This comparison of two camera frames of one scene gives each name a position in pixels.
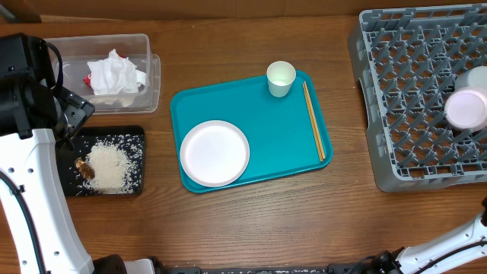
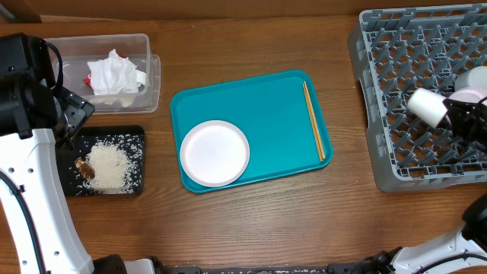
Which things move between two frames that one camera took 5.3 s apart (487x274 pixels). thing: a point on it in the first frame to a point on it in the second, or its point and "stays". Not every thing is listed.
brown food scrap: (85, 170) stays
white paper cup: (281, 75) to (427, 106)
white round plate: (214, 154) stays
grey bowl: (475, 76) stays
